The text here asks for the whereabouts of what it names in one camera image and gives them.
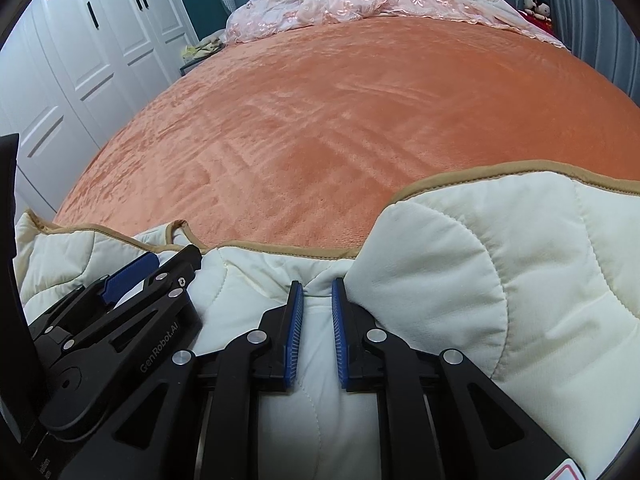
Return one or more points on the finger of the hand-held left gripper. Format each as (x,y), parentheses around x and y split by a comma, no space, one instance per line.
(175,265)
(131,276)

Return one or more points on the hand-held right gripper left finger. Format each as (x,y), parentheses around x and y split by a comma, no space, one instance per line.
(295,335)

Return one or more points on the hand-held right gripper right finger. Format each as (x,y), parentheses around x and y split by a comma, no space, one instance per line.
(340,335)

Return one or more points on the cream quilted jacket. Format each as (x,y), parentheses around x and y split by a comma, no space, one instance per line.
(500,310)

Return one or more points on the orange plush bed blanket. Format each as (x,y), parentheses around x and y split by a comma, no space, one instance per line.
(325,125)

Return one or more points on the white panelled wardrobe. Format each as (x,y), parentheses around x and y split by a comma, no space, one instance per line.
(75,70)

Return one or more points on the pale yellow cloth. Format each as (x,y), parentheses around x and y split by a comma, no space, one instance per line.
(202,47)

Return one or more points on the pink embroidered quilt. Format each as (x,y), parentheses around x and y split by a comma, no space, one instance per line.
(375,5)

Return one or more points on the plush doll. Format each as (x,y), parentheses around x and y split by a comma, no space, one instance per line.
(536,7)

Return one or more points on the grey-blue curtain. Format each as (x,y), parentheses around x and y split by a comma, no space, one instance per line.
(595,25)

